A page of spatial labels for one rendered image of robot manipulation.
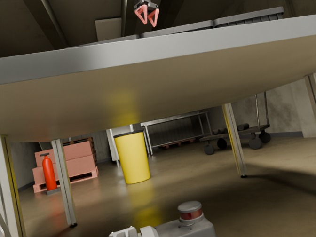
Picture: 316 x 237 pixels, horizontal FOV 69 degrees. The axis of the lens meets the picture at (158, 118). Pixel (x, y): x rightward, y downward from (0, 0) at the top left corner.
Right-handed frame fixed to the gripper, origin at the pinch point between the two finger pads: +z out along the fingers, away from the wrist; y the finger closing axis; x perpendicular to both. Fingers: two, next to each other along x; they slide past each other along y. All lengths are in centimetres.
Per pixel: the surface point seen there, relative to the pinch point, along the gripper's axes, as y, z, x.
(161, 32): 13.6, 14.5, 15.4
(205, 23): 0.8, 14.5, 27.6
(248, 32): 41, 38, 54
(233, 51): 41, 41, 51
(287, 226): -27, 106, 28
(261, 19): -16.2, 17.0, 43.0
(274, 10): -20, 15, 47
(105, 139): -356, 32, -589
